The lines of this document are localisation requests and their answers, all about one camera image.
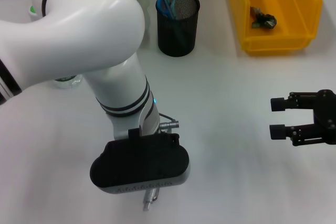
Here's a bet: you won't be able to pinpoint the silver ballpoint pen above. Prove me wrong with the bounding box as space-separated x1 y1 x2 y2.
142 188 160 212

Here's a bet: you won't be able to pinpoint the blue scissors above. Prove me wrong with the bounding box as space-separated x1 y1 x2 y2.
156 0 186 45

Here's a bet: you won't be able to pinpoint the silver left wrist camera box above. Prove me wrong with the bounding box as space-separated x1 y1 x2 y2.
89 128 191 195

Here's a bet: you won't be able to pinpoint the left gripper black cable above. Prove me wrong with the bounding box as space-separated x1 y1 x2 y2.
156 112 181 133

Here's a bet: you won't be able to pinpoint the yellow plastic bin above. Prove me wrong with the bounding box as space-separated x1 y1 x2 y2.
227 0 323 57

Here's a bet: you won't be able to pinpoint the pale green wavy fruit bowl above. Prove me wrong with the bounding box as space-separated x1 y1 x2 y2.
119 0 151 48

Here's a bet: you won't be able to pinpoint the black mesh pen holder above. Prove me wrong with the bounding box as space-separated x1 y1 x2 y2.
156 0 201 57

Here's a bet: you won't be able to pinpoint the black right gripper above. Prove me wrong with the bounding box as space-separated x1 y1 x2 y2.
269 89 336 147

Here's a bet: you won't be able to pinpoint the green plastic wrapper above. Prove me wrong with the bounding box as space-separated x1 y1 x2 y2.
249 5 278 30

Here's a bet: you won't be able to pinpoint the clear green-label water bottle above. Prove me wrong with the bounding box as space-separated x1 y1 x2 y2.
28 5 83 90

